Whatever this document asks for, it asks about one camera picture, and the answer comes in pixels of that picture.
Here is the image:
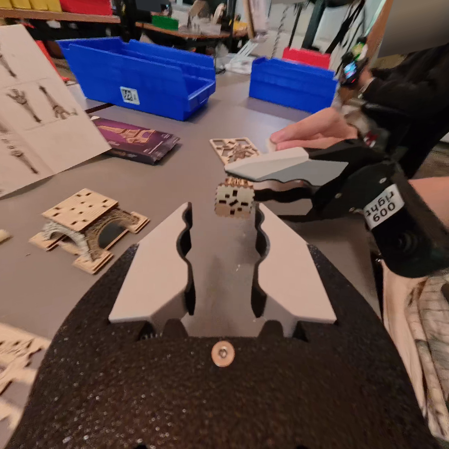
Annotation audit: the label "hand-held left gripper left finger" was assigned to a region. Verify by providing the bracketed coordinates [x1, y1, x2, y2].
[108, 202, 196, 332]

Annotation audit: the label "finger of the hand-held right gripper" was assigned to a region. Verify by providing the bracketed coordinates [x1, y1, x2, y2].
[253, 180, 317, 204]
[224, 146, 349, 187]

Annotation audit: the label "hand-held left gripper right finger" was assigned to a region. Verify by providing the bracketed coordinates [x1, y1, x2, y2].
[250, 202, 338, 335]

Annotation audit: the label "wooden tower model spire section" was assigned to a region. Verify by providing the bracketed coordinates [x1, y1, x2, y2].
[214, 177, 255, 219]

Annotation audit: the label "grey desk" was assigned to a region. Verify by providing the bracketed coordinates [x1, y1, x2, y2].
[0, 70, 384, 407]

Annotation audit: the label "person's right hand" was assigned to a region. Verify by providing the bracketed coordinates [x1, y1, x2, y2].
[270, 107, 359, 151]

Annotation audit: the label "wooden tower model base section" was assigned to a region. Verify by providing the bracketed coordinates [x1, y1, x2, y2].
[29, 188, 151, 275]

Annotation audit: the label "red plastic bin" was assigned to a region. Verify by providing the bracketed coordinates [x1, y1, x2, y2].
[282, 46, 332, 70]

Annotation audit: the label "purple model kit box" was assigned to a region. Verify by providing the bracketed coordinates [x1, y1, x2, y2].
[91, 116, 181, 166]

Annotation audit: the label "blue plastic bin with tag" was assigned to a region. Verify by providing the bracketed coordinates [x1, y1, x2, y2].
[56, 37, 217, 122]

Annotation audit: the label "person's printed striped shirt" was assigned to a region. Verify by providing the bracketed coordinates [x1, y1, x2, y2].
[382, 268, 449, 441]

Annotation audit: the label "wooden background table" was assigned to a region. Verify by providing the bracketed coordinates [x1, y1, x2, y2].
[135, 21, 250, 40]

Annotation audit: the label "wooden sheet with numbered parts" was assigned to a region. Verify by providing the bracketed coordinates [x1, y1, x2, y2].
[0, 322, 52, 434]

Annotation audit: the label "paper instruction sheet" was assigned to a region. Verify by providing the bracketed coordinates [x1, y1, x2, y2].
[0, 24, 113, 199]

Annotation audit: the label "green box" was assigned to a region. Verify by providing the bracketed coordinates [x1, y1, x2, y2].
[152, 15, 180, 31]

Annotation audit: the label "red storage bin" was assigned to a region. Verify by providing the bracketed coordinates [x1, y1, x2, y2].
[60, 0, 113, 16]

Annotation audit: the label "wooden shelf board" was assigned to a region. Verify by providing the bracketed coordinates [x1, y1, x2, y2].
[0, 8, 121, 24]

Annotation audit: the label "yellow storage bins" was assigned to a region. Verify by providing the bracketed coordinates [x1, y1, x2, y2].
[10, 0, 62, 11]

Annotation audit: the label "empty wooden cut-out frame sheet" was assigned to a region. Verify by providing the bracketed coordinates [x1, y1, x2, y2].
[209, 138, 262, 165]

